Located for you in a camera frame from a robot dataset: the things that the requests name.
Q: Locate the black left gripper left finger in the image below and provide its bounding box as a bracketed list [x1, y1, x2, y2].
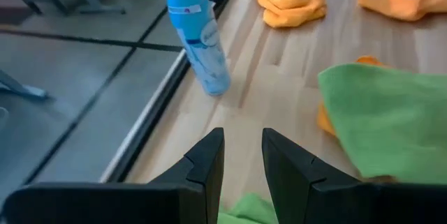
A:
[1, 127, 226, 224]

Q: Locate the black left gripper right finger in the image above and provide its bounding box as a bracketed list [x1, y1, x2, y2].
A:
[261, 128, 447, 224]

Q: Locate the green microfiber towel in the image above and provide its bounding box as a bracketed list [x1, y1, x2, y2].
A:
[316, 63, 447, 186]
[216, 192, 279, 224]

